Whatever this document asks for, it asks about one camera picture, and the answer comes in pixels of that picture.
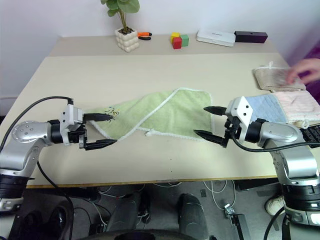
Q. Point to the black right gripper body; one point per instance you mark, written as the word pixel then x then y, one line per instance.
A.
pixel 232 126

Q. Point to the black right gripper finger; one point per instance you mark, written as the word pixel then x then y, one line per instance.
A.
pixel 217 110
pixel 212 138

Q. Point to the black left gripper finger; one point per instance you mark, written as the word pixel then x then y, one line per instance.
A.
pixel 96 117
pixel 100 144

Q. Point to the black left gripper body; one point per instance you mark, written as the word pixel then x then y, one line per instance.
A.
pixel 75 136

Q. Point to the light green towel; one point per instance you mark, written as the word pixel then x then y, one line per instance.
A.
pixel 175 110

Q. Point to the beige towel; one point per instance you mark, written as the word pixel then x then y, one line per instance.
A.
pixel 270 77

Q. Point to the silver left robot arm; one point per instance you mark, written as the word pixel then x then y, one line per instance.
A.
pixel 25 132

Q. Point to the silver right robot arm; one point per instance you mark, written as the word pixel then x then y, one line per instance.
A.
pixel 280 132

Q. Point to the light blue folded towel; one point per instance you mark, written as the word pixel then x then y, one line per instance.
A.
pixel 267 107

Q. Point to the pink folded towel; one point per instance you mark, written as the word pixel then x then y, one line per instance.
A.
pixel 297 105

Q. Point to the person's bare hand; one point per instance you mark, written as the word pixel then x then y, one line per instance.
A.
pixel 307 66

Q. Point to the dark rounded shape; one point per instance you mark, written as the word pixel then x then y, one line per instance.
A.
pixel 125 212
pixel 192 215

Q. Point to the white flat box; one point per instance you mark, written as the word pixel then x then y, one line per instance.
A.
pixel 215 37

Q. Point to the green cube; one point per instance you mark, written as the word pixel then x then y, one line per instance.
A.
pixel 185 40

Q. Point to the red cube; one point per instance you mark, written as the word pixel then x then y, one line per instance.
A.
pixel 177 43

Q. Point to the dark rectangular box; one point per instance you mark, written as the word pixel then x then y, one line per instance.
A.
pixel 251 37

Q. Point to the white bubble plant pot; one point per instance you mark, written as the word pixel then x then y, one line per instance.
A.
pixel 127 41

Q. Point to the black glossy rounded shape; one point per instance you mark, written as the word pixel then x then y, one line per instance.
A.
pixel 57 220

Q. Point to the yellow cube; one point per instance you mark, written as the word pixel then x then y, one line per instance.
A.
pixel 175 35

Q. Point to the white shoe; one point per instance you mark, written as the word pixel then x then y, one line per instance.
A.
pixel 273 205

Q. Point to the dark curved rim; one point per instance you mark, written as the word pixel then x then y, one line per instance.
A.
pixel 150 233

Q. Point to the person's purple garment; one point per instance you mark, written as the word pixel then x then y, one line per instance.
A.
pixel 315 53

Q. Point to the green leafy plant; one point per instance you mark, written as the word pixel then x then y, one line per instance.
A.
pixel 122 6

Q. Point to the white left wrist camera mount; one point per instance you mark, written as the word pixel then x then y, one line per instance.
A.
pixel 71 116

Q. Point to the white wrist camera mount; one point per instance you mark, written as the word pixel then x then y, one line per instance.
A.
pixel 243 107
pixel 71 116

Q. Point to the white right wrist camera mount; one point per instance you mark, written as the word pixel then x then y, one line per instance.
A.
pixel 243 107

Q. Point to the metal clamp bracket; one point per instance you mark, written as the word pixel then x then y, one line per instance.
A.
pixel 235 220

